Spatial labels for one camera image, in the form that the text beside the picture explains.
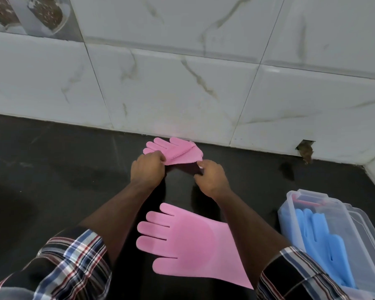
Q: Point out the person's right hand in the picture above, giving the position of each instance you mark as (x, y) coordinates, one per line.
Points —
(213, 181)

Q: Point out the person's left hand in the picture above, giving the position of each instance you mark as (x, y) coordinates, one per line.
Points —
(146, 170)

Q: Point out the person's right fingers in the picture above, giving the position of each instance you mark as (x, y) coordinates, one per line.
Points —
(201, 170)

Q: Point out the person's left fingers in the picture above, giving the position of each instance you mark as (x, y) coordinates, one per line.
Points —
(157, 157)

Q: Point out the pink bristled silicone glove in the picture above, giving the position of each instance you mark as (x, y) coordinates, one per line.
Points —
(178, 151)

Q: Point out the person's left forearm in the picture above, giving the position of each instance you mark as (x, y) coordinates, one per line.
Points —
(118, 215)

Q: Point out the person's right forearm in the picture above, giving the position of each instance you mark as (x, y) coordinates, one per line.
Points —
(250, 224)

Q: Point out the pink smooth silicone glove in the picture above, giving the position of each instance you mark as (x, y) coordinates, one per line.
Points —
(190, 246)

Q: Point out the clear plastic storage box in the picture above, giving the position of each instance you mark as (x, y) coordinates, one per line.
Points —
(287, 221)

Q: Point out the red item in box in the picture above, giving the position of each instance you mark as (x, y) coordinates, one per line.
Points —
(309, 203)

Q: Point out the plaid left shirt sleeve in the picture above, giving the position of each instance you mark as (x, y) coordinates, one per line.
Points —
(65, 265)

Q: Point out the plaid shirt sleeve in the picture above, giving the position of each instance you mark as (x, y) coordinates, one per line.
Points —
(65, 265)
(295, 278)

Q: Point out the blue silicone glove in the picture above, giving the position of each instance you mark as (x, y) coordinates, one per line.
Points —
(323, 243)

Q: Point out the plaid right shirt sleeve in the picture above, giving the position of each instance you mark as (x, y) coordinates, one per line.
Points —
(295, 278)

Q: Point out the clear plastic box lid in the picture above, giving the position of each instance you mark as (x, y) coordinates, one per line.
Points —
(373, 228)

